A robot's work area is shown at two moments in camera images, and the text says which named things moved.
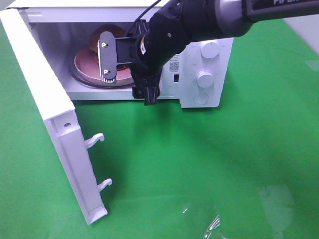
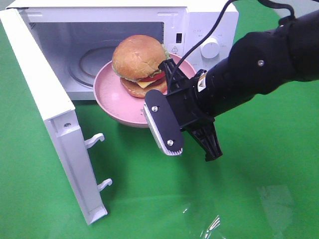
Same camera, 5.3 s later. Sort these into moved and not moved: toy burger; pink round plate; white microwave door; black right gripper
Moved: pink round plate; black right gripper; toy burger
Not moved: white microwave door
